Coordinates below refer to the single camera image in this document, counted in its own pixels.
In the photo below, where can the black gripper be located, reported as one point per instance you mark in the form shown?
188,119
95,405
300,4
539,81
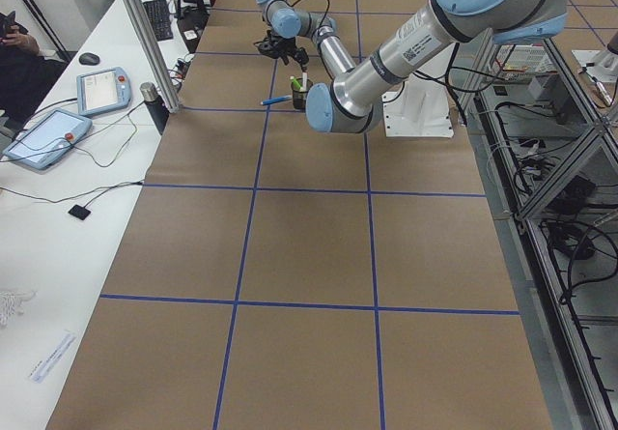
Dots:
288,45

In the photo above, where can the green marker pen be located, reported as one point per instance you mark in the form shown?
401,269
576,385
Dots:
295,84

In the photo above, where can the black mesh pen cup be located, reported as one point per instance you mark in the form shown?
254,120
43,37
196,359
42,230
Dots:
300,97

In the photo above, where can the blue marker pen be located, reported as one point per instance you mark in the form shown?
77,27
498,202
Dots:
277,100

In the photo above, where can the dark steel water bottle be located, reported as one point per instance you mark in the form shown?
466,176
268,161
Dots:
155,105

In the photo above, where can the black keyboard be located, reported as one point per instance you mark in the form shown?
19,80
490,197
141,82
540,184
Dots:
158,15

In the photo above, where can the teach pendant far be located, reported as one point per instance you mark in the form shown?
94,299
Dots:
103,91

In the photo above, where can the teach pendant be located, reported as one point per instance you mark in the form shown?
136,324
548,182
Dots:
48,140
103,91

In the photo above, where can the brown paper table cover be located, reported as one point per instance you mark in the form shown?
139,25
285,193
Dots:
274,277

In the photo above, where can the black computer mouse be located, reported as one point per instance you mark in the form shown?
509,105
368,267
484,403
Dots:
88,59

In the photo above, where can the small black square pad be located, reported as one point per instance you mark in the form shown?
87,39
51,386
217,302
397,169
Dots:
79,212

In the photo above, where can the teach pendant near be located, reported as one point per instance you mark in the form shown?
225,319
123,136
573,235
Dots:
48,140

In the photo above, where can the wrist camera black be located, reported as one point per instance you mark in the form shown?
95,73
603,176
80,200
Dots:
269,45

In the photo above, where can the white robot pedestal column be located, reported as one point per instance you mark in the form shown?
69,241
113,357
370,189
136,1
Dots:
418,109

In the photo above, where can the aluminium frame post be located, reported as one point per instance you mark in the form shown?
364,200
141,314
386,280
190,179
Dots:
146,36

